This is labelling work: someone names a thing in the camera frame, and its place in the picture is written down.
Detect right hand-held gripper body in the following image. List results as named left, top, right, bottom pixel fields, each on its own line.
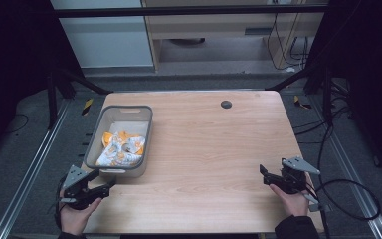
left=278, top=156, right=331, bottom=213

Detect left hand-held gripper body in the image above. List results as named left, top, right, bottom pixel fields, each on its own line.
left=58, top=164, right=100, bottom=211

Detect orange and white patterned cloth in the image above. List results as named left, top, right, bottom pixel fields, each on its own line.
left=95, top=130, right=146, bottom=167

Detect grey plastic bin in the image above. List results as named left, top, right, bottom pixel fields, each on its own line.
left=83, top=105, right=154, bottom=178

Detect person's right hand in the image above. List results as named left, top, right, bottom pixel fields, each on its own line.
left=269, top=173, right=314, bottom=218

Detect person's left hand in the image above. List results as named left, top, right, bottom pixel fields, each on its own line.
left=59, top=189, right=103, bottom=237

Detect wooden desk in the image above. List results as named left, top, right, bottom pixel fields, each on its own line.
left=82, top=90, right=325, bottom=235

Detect yellow and black tape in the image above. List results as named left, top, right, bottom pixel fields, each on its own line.
left=293, top=95, right=312, bottom=111
left=81, top=98, right=95, bottom=117

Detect black metal stand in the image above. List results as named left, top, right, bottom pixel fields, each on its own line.
left=265, top=63, right=334, bottom=127
left=46, top=64, right=113, bottom=130

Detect white cabinet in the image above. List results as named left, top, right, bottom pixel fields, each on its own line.
left=50, top=0, right=155, bottom=69

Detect black horizontal bar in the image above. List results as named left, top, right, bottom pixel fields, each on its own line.
left=54, top=4, right=329, bottom=19

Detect aluminium rail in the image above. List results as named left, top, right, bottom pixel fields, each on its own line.
left=0, top=99, right=72, bottom=239
left=307, top=96, right=382, bottom=239

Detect black cable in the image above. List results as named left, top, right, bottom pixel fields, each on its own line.
left=311, top=122, right=382, bottom=239

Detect black hanging cables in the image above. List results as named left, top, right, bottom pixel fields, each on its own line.
left=267, top=13, right=310, bottom=72

